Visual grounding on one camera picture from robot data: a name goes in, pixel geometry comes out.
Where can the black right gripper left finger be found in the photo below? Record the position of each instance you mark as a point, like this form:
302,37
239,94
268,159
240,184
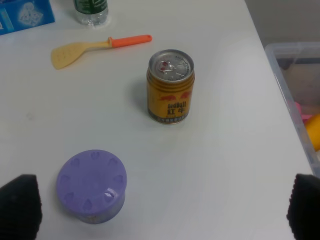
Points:
20,208

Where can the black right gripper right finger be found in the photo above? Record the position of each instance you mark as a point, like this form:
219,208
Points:
303,213

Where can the gold Red Bull can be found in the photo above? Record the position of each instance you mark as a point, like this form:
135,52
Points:
170,79

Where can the yellow object in bin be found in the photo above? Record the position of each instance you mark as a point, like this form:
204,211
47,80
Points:
313,130

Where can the pink object in bin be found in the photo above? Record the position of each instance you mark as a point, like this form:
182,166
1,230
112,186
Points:
304,117

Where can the purple round lidded container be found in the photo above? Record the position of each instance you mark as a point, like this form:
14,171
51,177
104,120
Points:
91,186

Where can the clear plastic storage bin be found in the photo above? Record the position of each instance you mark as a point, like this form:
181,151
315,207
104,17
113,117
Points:
296,68

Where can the blue printed carton box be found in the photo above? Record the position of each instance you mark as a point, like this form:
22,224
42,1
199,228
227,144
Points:
18,15

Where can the clear green-label water bottle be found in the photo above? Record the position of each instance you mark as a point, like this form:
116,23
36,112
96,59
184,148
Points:
91,12

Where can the yellow spatula orange handle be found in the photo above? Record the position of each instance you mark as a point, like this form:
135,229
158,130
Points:
64,56

